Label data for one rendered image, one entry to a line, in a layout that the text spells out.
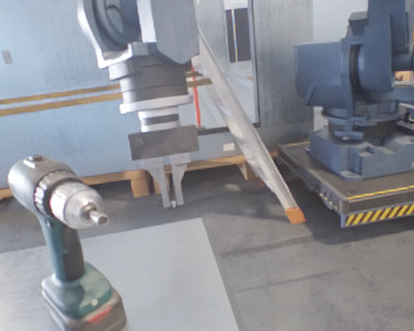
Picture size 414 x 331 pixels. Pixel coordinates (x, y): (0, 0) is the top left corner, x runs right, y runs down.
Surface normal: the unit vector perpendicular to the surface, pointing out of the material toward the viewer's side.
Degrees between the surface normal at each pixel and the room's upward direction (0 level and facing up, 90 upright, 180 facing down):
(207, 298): 0
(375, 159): 90
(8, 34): 90
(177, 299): 0
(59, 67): 90
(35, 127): 90
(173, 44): 81
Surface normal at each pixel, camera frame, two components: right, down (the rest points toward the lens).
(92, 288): 0.00, -0.90
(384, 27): -0.56, 0.57
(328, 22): -0.24, 0.36
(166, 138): 0.15, 0.15
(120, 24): 0.68, 0.03
